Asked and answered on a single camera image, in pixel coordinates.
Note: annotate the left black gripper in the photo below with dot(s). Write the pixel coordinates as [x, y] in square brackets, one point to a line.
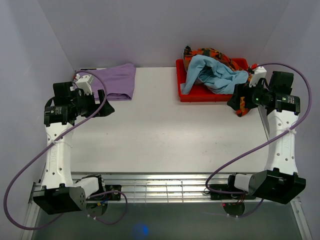
[106, 109]

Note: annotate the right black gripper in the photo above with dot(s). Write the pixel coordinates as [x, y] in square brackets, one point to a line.
[239, 91]

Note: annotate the light blue trousers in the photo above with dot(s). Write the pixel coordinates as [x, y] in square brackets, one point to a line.
[214, 75]

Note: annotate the orange camouflage trousers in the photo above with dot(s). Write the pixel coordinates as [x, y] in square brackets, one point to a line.
[188, 53]

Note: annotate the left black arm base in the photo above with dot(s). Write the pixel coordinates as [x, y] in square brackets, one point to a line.
[97, 204]

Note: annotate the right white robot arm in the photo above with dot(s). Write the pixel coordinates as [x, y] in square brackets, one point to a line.
[279, 181]

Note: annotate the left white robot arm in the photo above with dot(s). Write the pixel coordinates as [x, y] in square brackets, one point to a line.
[59, 193]

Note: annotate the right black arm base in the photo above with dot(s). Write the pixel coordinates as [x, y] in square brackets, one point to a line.
[233, 204]

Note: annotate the folded purple trousers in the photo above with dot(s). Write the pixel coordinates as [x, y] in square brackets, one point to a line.
[119, 81]

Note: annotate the red plastic tray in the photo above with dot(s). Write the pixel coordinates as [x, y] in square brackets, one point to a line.
[199, 93]

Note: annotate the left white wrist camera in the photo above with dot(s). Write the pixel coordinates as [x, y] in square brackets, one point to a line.
[84, 82]

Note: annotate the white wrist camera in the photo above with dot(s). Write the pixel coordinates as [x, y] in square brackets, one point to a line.
[257, 72]
[84, 82]

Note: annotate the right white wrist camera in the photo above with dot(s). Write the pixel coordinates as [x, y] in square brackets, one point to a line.
[257, 72]

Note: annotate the aluminium rail frame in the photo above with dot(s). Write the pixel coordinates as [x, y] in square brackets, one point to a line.
[165, 153]

